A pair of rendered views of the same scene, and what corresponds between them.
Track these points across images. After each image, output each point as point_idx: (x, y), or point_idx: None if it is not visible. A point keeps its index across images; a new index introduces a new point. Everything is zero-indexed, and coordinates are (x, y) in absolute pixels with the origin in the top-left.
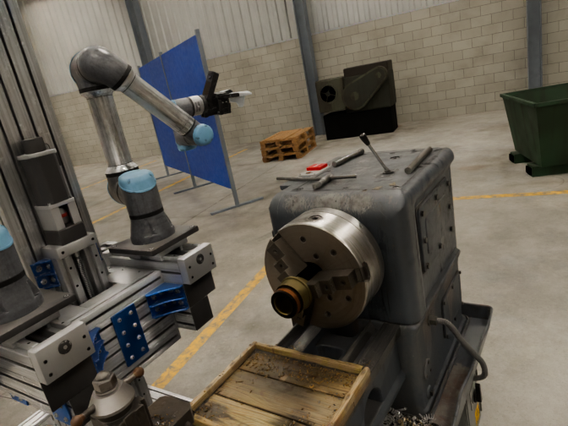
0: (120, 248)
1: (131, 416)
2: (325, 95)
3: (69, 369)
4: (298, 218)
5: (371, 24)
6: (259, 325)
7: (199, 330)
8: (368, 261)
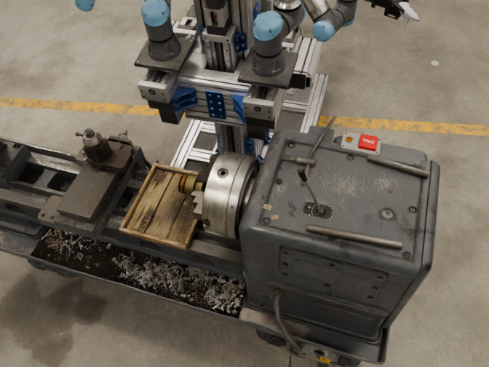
0: (248, 54)
1: (90, 150)
2: None
3: (153, 100)
4: (228, 162)
5: None
6: (448, 167)
7: (425, 119)
8: (212, 221)
